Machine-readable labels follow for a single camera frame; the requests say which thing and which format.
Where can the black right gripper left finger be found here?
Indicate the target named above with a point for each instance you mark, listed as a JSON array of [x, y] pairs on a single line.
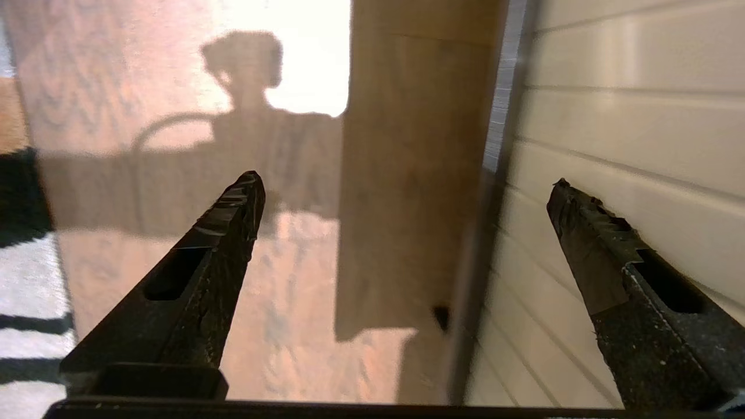
[[192, 302]]

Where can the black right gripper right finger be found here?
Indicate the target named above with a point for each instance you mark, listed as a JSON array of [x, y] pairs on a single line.
[[652, 326]]

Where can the cream white ribbed drawer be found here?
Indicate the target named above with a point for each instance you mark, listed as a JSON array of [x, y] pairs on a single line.
[[611, 116]]

